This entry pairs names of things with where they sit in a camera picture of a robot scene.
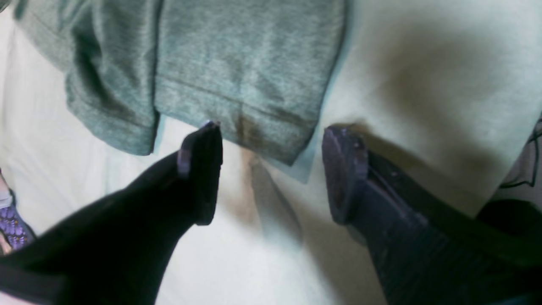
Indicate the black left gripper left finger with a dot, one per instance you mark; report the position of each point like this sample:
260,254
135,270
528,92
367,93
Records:
115,251

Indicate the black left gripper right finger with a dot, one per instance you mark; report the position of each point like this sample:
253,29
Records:
424,251

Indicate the green T-shirt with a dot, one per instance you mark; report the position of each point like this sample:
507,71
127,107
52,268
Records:
260,67

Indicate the light green table cloth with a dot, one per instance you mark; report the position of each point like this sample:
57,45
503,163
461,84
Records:
447,90

